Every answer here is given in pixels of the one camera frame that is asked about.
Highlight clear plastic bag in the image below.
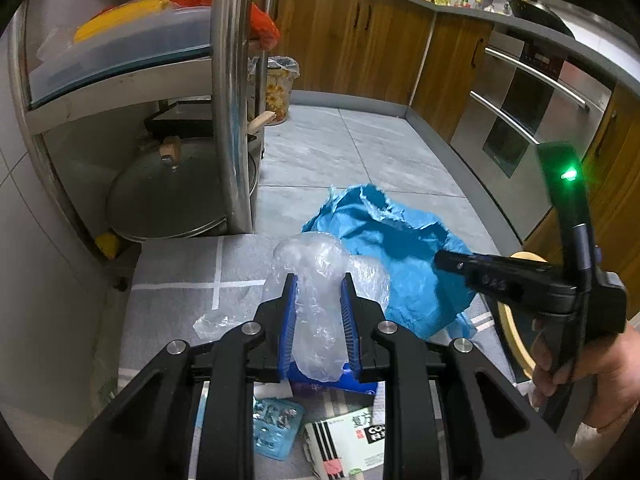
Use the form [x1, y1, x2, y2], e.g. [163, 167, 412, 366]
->
[192, 231, 392, 384]

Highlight blue plastic bag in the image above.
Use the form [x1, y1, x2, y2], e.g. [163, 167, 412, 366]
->
[302, 184, 476, 339]

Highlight steel kitchen shelf rack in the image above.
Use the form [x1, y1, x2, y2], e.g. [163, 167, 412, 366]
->
[1, 0, 256, 262]

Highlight wooden kitchen cabinets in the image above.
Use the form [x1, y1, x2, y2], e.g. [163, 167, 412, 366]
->
[255, 0, 639, 314]

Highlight right human hand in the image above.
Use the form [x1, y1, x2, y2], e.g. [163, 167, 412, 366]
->
[529, 322, 639, 432]

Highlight blue bin with yellow rim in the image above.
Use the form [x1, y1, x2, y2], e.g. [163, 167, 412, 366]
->
[490, 250, 551, 380]

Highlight teal pill blister pack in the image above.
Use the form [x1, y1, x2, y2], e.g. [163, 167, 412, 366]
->
[253, 398, 305, 462]

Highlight white green medicine box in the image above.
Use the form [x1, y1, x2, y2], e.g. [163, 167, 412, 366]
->
[304, 408, 385, 479]

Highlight glass lidded pot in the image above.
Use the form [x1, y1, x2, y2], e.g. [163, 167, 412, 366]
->
[105, 135, 260, 244]

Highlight stainless steel oven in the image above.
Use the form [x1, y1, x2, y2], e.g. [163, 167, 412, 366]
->
[451, 32, 612, 240]

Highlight orange plastic bag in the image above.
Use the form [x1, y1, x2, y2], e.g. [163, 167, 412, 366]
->
[159, 0, 282, 52]

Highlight black pan with wooden handle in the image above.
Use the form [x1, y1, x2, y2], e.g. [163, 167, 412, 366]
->
[143, 100, 278, 141]

